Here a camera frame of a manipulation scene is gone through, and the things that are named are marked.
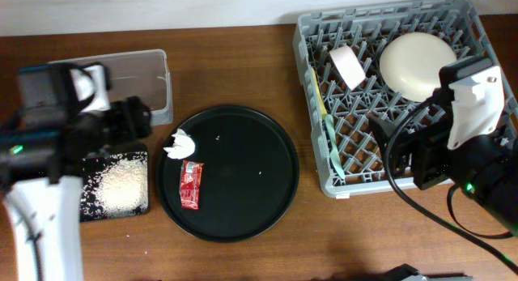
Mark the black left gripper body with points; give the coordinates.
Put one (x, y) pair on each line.
(116, 125)

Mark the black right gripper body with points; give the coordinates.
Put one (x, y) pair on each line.
(432, 146)

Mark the white tissue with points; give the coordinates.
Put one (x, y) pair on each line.
(183, 146)

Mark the red snack wrapper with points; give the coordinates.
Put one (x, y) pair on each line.
(190, 183)

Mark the beige bowl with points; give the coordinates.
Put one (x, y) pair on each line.
(411, 63)

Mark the mint green spatula utensil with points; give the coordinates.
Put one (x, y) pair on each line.
(334, 154)

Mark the pink bowl with rice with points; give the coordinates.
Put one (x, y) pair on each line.
(348, 66)

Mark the yellow spatula utensil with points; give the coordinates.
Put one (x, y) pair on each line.
(318, 95)

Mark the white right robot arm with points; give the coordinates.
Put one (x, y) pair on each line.
(462, 146)

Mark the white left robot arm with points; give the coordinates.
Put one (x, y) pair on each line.
(66, 115)

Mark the grey dishwasher rack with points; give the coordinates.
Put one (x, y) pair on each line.
(368, 30)

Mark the clear plastic bin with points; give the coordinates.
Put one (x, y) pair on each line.
(132, 86)

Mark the black rectangular tray bin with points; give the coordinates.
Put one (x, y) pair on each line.
(113, 184)

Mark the pile of rice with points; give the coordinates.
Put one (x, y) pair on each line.
(121, 188)

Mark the round black tray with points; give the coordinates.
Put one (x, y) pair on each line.
(250, 174)

